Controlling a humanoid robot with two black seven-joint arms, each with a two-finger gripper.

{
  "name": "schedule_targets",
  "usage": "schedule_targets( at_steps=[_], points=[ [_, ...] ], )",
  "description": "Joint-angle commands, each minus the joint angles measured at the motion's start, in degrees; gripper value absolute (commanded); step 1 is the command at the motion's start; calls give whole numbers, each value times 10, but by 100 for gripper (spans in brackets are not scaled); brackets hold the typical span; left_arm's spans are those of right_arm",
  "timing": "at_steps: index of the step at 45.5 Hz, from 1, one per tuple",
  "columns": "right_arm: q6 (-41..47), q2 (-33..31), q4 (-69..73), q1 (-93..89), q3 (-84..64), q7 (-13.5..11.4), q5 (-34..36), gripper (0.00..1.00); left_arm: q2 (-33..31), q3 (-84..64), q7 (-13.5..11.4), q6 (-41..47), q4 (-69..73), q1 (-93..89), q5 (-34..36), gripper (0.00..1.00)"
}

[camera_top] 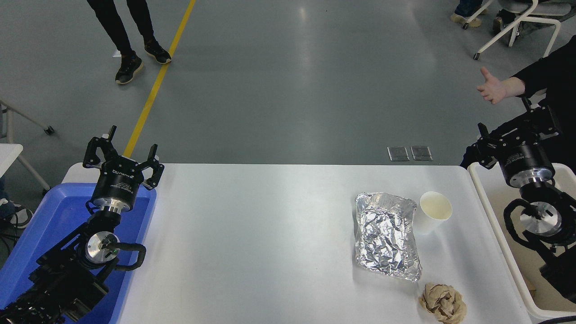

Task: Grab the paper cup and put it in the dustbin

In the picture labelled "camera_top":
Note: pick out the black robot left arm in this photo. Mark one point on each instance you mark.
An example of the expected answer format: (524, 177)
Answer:
(67, 274)

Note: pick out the large pale plastic bin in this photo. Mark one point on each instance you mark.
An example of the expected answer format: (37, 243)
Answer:
(495, 200)

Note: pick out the metal floor socket plate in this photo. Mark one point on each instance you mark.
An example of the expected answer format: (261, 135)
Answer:
(421, 153)
(398, 153)

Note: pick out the grey wheeled frame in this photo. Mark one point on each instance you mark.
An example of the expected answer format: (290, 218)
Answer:
(48, 130)

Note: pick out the person's hand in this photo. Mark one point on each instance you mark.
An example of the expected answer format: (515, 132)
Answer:
(492, 87)

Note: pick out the white wheeled chair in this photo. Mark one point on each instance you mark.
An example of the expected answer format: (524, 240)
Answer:
(495, 40)

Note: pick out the crumpled foil tray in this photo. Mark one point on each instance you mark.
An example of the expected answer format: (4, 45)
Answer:
(387, 234)

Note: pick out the tan paper scrap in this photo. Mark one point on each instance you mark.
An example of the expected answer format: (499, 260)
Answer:
(530, 286)

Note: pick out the blue plastic tray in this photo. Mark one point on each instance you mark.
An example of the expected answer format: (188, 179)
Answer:
(49, 211)

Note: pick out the white side table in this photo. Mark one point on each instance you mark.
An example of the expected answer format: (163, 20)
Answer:
(9, 155)

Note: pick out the white paper cup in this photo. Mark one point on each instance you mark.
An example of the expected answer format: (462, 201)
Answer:
(434, 206)

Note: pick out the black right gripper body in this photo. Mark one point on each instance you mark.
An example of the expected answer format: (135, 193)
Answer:
(524, 157)

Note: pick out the crumpled tan paper ball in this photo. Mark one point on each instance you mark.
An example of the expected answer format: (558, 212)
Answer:
(443, 303)

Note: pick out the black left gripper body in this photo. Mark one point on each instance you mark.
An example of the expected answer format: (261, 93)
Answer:
(118, 184)

